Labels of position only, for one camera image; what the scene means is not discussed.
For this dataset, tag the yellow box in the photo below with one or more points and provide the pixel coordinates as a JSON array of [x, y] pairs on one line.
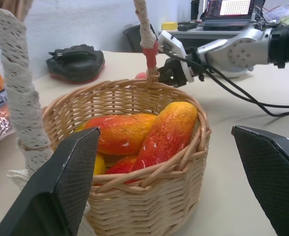
[[170, 25]]

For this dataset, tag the red yellow mango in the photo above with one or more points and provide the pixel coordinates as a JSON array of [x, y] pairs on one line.
[[122, 166]]

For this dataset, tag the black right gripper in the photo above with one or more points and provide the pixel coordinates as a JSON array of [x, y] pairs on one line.
[[172, 71]]

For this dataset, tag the large orange red mango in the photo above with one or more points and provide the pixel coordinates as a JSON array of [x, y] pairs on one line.
[[169, 132]]

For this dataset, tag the open laptop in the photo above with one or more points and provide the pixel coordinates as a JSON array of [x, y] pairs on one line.
[[228, 22]]

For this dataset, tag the black pouch with red edge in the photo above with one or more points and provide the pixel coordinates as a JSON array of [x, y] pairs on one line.
[[75, 64]]

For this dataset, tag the black remote device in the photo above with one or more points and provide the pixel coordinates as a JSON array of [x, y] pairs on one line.
[[187, 25]]

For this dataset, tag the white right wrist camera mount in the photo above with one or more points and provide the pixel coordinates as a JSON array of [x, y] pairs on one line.
[[171, 43]]

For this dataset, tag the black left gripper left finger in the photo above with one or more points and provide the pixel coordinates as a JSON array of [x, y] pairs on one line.
[[60, 182]]

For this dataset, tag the pink peach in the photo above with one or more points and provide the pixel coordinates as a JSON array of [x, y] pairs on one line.
[[141, 76]]

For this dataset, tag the black chair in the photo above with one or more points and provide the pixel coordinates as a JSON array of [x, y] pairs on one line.
[[133, 37]]

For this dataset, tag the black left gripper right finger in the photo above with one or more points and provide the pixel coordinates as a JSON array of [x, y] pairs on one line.
[[272, 172]]

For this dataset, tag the grey desk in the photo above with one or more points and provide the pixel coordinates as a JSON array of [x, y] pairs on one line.
[[208, 33]]

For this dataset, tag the yellow fruit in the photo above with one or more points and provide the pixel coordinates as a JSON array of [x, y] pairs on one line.
[[99, 166]]

